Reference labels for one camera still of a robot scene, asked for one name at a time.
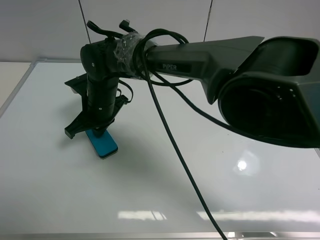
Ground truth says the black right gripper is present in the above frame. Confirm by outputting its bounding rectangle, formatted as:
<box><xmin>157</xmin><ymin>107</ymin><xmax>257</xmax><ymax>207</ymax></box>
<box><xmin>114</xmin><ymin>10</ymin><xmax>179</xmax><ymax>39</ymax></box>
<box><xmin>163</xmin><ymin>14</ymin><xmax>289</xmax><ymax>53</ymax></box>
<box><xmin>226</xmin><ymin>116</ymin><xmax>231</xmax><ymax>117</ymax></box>
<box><xmin>64</xmin><ymin>74</ymin><xmax>128</xmax><ymax>139</ymax></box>

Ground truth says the teal whiteboard eraser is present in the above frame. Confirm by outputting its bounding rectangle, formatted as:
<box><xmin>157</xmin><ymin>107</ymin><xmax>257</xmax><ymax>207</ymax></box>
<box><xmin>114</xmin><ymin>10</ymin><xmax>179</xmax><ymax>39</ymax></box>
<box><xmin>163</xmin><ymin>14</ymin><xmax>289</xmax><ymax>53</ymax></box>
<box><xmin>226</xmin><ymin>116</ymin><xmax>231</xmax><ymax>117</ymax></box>
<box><xmin>85</xmin><ymin>129</ymin><xmax>118</xmax><ymax>159</ymax></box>

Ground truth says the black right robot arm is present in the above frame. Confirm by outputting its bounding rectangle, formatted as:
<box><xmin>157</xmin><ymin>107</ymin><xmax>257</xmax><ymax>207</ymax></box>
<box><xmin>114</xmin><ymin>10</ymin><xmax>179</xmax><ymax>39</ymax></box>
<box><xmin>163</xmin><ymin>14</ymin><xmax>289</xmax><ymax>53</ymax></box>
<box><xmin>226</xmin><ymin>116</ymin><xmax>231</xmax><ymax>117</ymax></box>
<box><xmin>64</xmin><ymin>32</ymin><xmax>320</xmax><ymax>148</ymax></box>

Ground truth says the white whiteboard with aluminium frame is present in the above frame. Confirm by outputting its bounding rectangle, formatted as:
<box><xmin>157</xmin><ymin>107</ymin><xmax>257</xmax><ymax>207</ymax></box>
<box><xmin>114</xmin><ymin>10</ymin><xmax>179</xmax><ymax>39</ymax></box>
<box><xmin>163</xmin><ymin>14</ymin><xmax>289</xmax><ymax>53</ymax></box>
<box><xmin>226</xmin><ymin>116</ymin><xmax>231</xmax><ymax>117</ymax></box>
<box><xmin>0</xmin><ymin>62</ymin><xmax>320</xmax><ymax>240</ymax></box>

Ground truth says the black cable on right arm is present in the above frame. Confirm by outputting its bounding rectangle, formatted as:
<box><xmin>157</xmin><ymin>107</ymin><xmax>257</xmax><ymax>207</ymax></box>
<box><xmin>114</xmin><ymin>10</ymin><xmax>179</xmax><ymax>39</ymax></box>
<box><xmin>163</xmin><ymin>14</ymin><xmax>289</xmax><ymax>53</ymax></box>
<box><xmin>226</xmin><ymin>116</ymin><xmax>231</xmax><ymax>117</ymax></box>
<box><xmin>86</xmin><ymin>20</ymin><xmax>251</xmax><ymax>240</ymax></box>

